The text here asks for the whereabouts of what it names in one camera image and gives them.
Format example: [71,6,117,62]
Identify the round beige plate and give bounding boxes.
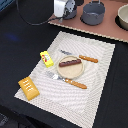
[57,55,84,79]

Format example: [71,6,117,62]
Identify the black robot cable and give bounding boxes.
[15,0,61,27]

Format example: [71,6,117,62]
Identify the orange toy bread loaf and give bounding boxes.
[18,77,39,100]

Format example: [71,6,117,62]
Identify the grey toy pot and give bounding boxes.
[63,1,78,20]
[81,0,105,25]

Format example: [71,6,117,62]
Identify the beige bowl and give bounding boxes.
[118,4,128,30]

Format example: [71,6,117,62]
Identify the white woven placemat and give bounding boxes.
[13,31,116,128]

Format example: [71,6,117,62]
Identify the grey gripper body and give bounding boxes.
[63,0,76,20]

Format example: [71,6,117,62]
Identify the fork with orange handle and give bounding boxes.
[46,71,87,89]

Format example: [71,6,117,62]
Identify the brown toy sausage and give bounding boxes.
[59,59,81,67]

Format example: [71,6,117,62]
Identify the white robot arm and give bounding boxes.
[54,0,77,19]

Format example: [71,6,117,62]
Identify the yellow toy box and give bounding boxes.
[40,51,54,67]

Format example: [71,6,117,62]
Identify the knife with orange handle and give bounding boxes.
[59,49,98,63]

